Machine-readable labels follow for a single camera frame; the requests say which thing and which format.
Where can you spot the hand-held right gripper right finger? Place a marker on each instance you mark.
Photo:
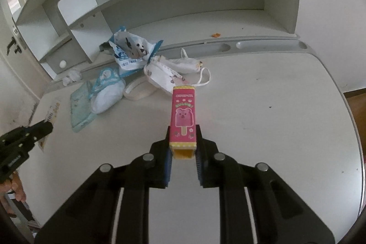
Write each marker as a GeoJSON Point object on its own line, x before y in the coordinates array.
{"type": "Point", "coordinates": [198, 169]}

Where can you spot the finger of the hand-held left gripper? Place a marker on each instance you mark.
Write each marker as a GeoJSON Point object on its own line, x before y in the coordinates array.
{"type": "Point", "coordinates": [43, 129]}
{"type": "Point", "coordinates": [13, 134]}

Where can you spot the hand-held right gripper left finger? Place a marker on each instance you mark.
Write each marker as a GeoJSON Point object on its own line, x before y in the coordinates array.
{"type": "Point", "coordinates": [168, 169]}

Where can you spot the pink ice cream box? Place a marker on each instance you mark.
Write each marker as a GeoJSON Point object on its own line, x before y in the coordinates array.
{"type": "Point", "coordinates": [184, 115]}

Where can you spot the person's left hand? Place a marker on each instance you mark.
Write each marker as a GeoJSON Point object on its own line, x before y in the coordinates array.
{"type": "Point", "coordinates": [17, 186]}

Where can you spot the printed paper strip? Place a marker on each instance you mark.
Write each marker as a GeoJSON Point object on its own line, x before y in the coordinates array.
{"type": "Point", "coordinates": [53, 111]}

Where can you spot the light blue flat packet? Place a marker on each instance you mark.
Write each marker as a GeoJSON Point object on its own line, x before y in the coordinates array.
{"type": "Point", "coordinates": [80, 109]}

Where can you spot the white door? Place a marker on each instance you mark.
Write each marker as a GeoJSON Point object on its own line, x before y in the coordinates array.
{"type": "Point", "coordinates": [20, 75]}

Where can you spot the crumpled white tissue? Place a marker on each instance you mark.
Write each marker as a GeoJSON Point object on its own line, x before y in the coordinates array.
{"type": "Point", "coordinates": [71, 76]}

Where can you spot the grey drawer with white knob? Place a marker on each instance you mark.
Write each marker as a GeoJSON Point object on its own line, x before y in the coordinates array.
{"type": "Point", "coordinates": [74, 61]}

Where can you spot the printed white face mask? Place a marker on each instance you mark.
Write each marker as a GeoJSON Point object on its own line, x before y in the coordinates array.
{"type": "Point", "coordinates": [163, 75]}

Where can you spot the plain white face mask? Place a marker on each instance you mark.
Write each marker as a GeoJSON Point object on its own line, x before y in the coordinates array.
{"type": "Point", "coordinates": [185, 65]}

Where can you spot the white blue dog print wrapper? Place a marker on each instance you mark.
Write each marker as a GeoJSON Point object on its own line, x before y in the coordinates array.
{"type": "Point", "coordinates": [128, 61]}

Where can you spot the orange crumb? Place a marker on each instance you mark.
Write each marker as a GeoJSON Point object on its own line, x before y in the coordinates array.
{"type": "Point", "coordinates": [216, 34]}

